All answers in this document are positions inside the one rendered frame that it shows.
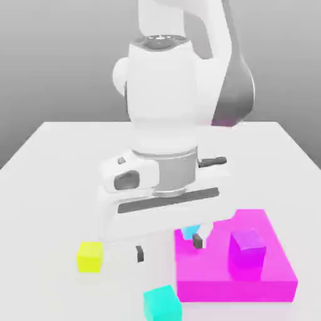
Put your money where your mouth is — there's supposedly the large magenta box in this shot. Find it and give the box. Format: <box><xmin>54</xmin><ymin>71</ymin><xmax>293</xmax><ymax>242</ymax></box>
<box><xmin>174</xmin><ymin>208</ymin><xmax>299</xmax><ymax>303</ymax></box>

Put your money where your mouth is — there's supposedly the small yellow cube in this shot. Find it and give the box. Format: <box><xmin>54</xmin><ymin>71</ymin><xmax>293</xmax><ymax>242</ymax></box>
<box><xmin>76</xmin><ymin>241</ymin><xmax>104</xmax><ymax>274</ymax></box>

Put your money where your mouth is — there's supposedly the small purple cube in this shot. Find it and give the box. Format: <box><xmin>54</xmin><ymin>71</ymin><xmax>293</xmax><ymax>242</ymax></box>
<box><xmin>227</xmin><ymin>228</ymin><xmax>267</xmax><ymax>281</ymax></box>

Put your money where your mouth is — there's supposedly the small turquoise cube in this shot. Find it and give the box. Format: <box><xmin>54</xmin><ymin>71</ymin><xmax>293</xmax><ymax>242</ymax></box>
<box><xmin>142</xmin><ymin>284</ymin><xmax>183</xmax><ymax>321</ymax></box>

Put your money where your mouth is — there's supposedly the small light blue cube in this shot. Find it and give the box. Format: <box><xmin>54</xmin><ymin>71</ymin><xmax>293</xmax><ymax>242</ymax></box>
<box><xmin>180</xmin><ymin>224</ymin><xmax>202</xmax><ymax>242</ymax></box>

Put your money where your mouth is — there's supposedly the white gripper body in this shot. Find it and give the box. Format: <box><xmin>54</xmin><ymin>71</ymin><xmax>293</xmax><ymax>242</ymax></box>
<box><xmin>95</xmin><ymin>164</ymin><xmax>237</xmax><ymax>243</ymax></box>

